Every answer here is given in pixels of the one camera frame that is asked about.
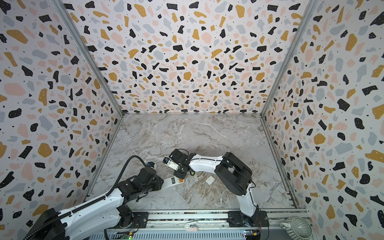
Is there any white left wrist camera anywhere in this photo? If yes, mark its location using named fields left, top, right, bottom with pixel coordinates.
left=147, top=162, right=157, bottom=170

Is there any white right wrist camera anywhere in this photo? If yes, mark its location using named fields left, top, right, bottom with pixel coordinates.
left=163, top=158, right=179, bottom=171

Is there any aluminium corner post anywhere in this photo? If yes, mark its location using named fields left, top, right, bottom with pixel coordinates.
left=52, top=1, right=124, bottom=118
left=261, top=0, right=319, bottom=118

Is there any black corrugated cable hose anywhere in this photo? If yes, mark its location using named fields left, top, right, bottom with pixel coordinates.
left=23, top=155, right=148, bottom=240

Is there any aluminium corner post left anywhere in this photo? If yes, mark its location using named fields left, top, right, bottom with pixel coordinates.
left=52, top=1, right=124, bottom=118

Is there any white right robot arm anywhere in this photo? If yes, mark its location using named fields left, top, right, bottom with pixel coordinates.
left=163, top=149, right=258, bottom=218

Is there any white battery cover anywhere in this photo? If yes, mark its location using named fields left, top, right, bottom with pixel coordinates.
left=206, top=176, right=215, bottom=185

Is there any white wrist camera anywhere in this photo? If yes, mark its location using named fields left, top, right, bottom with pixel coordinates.
left=147, top=162, right=157, bottom=170
left=163, top=158, right=179, bottom=171

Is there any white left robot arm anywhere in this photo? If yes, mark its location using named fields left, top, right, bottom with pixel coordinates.
left=25, top=167, right=164, bottom=240

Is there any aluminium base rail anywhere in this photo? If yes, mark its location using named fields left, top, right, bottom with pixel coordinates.
left=87, top=209, right=310, bottom=240

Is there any aluminium corner post right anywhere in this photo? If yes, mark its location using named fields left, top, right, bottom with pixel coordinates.
left=261, top=0, right=319, bottom=118

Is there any white red remote control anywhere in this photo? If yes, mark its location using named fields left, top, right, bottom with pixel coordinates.
left=162, top=177, right=184, bottom=190

